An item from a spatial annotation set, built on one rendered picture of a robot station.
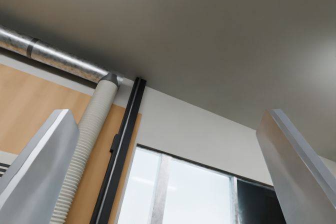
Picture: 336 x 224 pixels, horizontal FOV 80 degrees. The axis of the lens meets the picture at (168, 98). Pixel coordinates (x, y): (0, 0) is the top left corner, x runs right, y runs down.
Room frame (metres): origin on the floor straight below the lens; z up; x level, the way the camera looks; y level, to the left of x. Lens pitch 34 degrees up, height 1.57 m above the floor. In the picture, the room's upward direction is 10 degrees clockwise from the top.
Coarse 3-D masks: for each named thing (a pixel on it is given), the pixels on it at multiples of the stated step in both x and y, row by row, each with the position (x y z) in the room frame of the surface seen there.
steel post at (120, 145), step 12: (144, 84) 1.43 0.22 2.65; (132, 96) 1.40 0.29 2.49; (132, 108) 1.41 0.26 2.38; (132, 120) 1.42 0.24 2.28; (120, 132) 1.40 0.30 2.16; (120, 144) 1.39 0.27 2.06; (120, 156) 1.42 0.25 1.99; (108, 168) 1.40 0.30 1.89; (120, 168) 1.42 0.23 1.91; (108, 180) 1.39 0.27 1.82; (108, 192) 1.41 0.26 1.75; (96, 204) 1.40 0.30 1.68; (108, 204) 1.42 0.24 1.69; (96, 216) 1.40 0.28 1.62; (108, 216) 1.43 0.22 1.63
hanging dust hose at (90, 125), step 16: (96, 96) 1.24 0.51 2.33; (112, 96) 1.29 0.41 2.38; (96, 112) 1.24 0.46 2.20; (80, 128) 1.23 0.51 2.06; (96, 128) 1.28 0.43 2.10; (80, 144) 1.23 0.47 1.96; (80, 160) 1.24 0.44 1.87; (80, 176) 1.31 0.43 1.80; (64, 192) 1.24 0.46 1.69; (64, 208) 1.26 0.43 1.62
